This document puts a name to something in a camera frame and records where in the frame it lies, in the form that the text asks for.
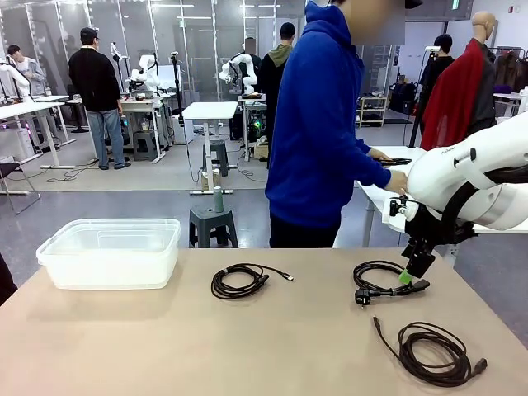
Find person's right hand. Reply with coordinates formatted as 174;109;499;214
385;169;409;195

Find long white desk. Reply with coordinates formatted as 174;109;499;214
0;95;78;170

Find clothes rack with garments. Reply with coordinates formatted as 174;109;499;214
493;45;528;94

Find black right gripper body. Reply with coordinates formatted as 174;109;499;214
405;204;455;257

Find person in black shirt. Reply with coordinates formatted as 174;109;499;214
418;34;455;137

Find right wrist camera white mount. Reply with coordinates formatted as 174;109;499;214
381;196;418;227

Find black USB cable white tie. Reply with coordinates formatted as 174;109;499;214
210;262;295;299

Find black tripod pole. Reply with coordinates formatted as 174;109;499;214
408;45;442;149

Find clear plastic storage bin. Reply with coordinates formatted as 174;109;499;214
35;218;182;290

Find person in light grey hoodie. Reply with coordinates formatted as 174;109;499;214
7;44;47;100

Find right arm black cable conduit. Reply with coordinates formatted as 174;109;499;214
439;163;528;239

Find red shawl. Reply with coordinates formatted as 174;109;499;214
420;39;484;152

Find small white standing desk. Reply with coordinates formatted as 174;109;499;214
181;101;239;196

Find dark bulky object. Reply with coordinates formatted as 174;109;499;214
0;252;18;306

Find person with olive hood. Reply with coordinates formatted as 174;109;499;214
257;22;296;168

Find man in black jacket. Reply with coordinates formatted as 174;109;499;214
68;26;132;171

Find wooden shoe rack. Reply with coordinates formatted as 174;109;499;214
355;95;389;128

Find black bags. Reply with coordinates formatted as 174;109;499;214
389;82;420;116

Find white desk with equipment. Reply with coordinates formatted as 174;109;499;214
119;91;174;164

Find person in blue hoodie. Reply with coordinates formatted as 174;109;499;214
264;0;409;249

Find black folding chair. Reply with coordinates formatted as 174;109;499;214
0;163;42;215

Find large white table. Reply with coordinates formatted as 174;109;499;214
354;144;528;249

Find person's right forearm blue sleeve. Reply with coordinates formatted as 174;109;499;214
313;144;393;193

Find long dark brown cable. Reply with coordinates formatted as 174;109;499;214
372;315;488;388

